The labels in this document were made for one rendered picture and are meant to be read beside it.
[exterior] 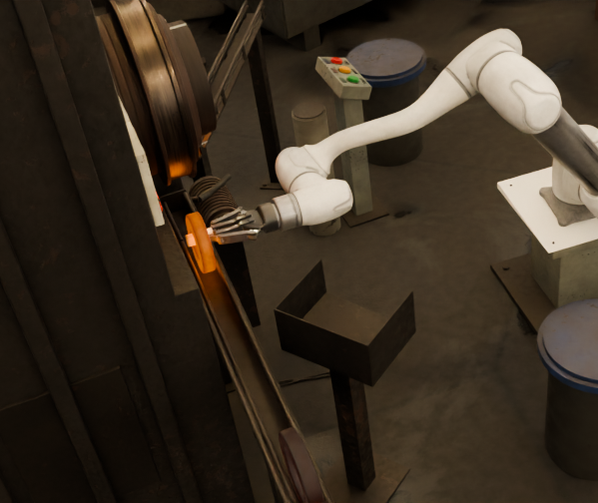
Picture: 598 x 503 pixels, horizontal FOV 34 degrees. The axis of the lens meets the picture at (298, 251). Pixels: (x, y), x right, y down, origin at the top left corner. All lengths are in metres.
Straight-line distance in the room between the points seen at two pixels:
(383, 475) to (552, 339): 0.63
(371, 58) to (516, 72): 1.49
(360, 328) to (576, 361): 0.55
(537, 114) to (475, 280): 1.14
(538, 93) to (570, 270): 0.94
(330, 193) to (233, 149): 1.73
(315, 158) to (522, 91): 0.59
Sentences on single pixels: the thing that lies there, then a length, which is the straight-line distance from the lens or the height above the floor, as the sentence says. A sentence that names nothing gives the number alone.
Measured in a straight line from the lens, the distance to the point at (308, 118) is 3.32.
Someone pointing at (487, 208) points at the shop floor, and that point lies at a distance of 3.69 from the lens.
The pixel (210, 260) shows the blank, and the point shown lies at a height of 0.74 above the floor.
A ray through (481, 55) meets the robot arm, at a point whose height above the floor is 1.06.
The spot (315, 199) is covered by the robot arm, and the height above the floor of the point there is 0.79.
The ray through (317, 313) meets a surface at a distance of 2.42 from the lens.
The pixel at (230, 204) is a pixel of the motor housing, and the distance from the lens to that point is 2.98.
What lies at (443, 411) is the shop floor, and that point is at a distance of 2.98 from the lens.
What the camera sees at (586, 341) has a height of 0.43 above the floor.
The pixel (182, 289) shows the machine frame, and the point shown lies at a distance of 2.17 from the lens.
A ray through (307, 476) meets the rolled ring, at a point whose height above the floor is 0.74.
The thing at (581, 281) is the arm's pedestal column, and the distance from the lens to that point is 3.21.
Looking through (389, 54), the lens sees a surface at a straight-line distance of 3.83.
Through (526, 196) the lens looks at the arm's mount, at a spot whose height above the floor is 0.37.
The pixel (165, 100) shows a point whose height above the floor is 1.19.
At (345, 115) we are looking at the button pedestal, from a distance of 3.42.
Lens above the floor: 2.27
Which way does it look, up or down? 39 degrees down
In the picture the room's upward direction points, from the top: 10 degrees counter-clockwise
